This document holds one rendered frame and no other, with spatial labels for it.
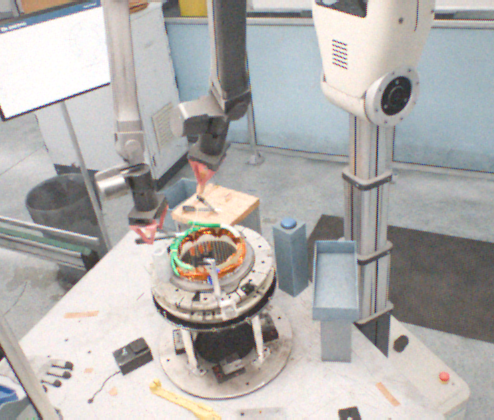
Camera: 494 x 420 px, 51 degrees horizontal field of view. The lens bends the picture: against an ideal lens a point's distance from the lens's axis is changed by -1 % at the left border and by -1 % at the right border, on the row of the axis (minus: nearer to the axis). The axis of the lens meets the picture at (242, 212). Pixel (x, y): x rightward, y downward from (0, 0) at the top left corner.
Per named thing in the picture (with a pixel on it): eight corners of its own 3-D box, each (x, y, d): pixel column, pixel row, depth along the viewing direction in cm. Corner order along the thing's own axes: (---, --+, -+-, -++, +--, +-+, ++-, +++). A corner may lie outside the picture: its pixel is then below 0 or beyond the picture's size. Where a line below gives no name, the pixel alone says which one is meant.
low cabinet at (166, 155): (196, 158, 412) (166, 1, 344) (158, 195, 373) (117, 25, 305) (95, 144, 454) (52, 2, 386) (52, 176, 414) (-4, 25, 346)
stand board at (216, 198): (172, 219, 161) (170, 212, 159) (210, 189, 173) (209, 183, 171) (223, 237, 150) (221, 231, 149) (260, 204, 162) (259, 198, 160)
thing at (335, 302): (357, 386, 135) (358, 308, 118) (315, 384, 137) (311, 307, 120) (355, 315, 154) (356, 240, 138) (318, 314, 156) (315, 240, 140)
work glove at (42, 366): (-8, 374, 152) (-12, 368, 150) (20, 344, 160) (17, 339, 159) (53, 399, 142) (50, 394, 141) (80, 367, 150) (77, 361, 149)
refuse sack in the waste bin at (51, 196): (31, 255, 294) (8, 204, 275) (75, 217, 322) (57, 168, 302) (83, 269, 279) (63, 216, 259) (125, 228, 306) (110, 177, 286)
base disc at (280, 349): (131, 366, 147) (130, 364, 146) (207, 280, 173) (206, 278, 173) (250, 421, 129) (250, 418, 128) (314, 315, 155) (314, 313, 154)
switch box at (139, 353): (115, 362, 150) (110, 349, 147) (146, 346, 154) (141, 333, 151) (123, 376, 146) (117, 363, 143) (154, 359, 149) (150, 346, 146)
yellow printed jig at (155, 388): (149, 394, 140) (146, 387, 138) (157, 385, 142) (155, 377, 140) (216, 429, 129) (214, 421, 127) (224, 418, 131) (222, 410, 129)
